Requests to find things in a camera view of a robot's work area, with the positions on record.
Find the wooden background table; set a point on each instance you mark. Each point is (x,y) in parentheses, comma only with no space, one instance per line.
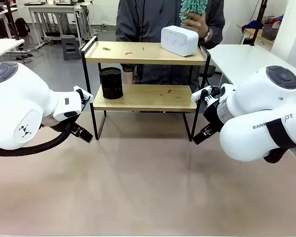
(251,32)

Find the white work table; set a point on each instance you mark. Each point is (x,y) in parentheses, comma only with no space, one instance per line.
(239,59)

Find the teal chenille duster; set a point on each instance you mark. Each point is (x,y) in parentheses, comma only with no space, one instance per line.
(193,8)

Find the white rounded box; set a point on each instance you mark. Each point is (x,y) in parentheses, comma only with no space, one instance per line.
(178,40)

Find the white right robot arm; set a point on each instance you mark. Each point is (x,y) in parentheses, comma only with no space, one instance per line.
(261,108)

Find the person's dark grey jacket torso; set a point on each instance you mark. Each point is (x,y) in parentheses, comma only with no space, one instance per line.
(143,22)

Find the dark mesh basket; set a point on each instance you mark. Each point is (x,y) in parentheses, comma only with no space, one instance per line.
(270,32)

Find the person's left forearm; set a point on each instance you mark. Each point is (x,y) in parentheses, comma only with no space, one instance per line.
(215,37)

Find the black-framed two-tier wooden shelf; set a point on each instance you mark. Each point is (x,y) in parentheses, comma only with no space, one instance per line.
(145,56)

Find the black stand pole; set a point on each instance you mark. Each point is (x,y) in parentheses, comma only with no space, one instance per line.
(259,22)
(13,19)

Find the blue cloth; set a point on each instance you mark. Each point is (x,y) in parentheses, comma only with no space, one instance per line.
(252,24)

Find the white-framed background desk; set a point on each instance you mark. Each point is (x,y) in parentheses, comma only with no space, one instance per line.
(56,14)

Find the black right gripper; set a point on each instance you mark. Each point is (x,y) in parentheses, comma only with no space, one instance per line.
(213,114)

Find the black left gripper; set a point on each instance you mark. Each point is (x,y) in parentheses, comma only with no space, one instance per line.
(69,127)

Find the black backpack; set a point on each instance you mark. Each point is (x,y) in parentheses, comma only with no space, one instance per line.
(21,26)

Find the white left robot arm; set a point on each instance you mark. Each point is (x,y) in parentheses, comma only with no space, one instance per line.
(19,106)

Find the black wristwatch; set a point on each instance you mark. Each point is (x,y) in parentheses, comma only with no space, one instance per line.
(207,35)

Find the person's left hand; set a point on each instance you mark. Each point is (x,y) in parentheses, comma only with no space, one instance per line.
(199,24)

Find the person's right hand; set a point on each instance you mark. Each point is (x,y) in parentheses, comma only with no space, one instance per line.
(129,77)

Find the black mesh pen holder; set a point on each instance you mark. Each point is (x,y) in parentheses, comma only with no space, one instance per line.
(111,84)

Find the white side table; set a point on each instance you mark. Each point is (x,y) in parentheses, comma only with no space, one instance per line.
(2,48)

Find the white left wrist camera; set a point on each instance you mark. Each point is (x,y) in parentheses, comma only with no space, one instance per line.
(85,93)

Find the grey plastic step stool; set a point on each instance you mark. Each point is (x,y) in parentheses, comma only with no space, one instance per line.
(70,48)

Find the person's right forearm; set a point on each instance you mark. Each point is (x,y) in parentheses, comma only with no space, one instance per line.
(128,67)

